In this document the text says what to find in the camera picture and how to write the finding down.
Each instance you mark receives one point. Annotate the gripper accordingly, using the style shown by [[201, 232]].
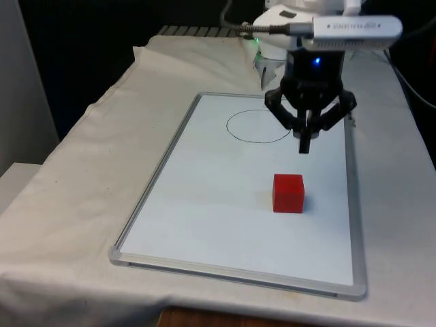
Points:
[[313, 73]]

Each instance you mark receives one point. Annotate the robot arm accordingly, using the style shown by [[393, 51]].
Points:
[[276, 24]]

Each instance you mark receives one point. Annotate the red cube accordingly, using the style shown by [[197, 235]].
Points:
[[288, 194]]

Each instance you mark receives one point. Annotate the whiteboard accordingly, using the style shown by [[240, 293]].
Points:
[[218, 204]]

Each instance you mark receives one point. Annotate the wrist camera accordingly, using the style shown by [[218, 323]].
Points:
[[357, 30]]

